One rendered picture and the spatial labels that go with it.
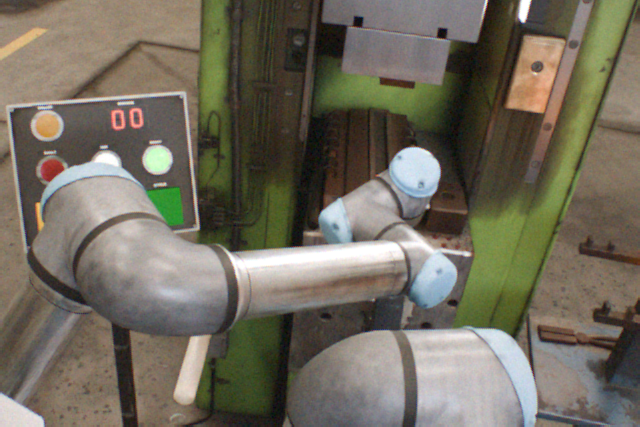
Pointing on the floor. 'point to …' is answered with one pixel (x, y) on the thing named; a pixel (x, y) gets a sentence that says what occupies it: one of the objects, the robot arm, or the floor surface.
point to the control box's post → (125, 375)
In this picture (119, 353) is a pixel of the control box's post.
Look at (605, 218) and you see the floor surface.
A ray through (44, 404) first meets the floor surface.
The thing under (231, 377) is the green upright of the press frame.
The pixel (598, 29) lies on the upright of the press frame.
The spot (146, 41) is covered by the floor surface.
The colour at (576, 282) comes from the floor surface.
